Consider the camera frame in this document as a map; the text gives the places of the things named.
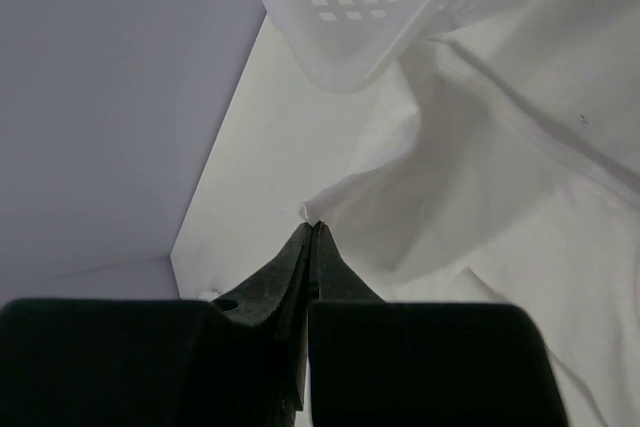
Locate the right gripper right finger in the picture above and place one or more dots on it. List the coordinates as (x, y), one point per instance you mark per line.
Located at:
(379, 363)

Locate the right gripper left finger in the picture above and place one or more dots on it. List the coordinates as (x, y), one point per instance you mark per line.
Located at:
(238, 360)

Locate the white t shirt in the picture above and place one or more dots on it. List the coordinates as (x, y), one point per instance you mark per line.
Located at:
(501, 164)

